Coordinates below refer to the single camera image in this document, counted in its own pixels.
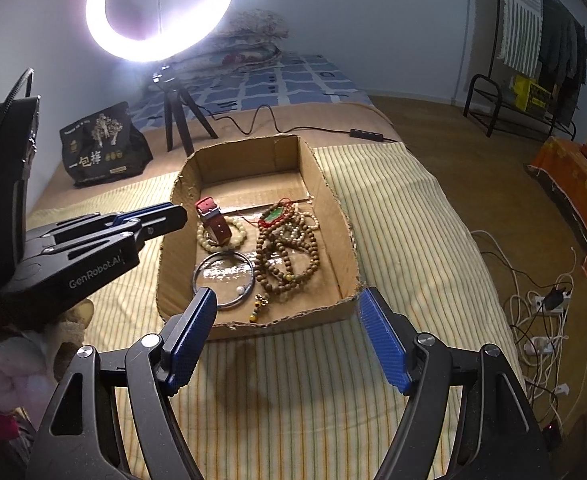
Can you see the brown wooden bead mala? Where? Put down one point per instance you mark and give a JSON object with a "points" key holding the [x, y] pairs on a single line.
{"points": [[286, 253]]}

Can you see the black tripod stand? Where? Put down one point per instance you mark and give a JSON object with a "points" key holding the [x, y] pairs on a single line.
{"points": [[175, 98]]}

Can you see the yellow box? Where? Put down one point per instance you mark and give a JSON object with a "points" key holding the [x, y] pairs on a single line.
{"points": [[530, 97]]}

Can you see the folded floral quilt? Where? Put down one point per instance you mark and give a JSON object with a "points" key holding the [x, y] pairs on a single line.
{"points": [[243, 39]]}

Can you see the orange cloth covered box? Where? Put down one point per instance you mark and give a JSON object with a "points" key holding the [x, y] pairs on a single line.
{"points": [[578, 185]]}

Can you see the cardboard box tray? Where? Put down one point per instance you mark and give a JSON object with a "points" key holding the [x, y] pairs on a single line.
{"points": [[245, 177]]}

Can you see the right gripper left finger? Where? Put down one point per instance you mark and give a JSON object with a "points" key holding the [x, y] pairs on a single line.
{"points": [[80, 436]]}

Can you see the white ring light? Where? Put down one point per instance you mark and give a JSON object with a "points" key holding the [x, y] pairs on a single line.
{"points": [[179, 32]]}

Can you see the red strap wristwatch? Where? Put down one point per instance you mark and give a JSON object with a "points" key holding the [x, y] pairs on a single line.
{"points": [[213, 220]]}

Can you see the dark hanging clothes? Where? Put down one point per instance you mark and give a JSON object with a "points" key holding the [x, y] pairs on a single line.
{"points": [[563, 58]]}

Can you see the black snack bag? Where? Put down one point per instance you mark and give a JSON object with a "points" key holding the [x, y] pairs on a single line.
{"points": [[104, 147]]}

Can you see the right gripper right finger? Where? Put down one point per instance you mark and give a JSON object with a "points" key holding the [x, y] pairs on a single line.
{"points": [[497, 436]]}

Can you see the black clothes rack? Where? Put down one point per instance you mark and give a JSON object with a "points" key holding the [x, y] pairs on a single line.
{"points": [[537, 69]]}

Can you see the dark thin bangle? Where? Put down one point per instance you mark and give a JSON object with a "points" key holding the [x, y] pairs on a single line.
{"points": [[217, 256]]}

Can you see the blue checkered bed sheet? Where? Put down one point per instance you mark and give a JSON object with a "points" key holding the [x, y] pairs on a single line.
{"points": [[244, 80]]}

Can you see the left hand in fuzzy glove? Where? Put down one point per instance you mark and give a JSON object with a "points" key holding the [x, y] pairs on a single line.
{"points": [[32, 363]]}

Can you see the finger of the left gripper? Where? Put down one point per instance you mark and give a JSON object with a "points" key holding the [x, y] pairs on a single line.
{"points": [[170, 217], [57, 240]]}

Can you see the striped white towel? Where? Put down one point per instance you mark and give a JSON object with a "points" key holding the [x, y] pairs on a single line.
{"points": [[522, 35]]}

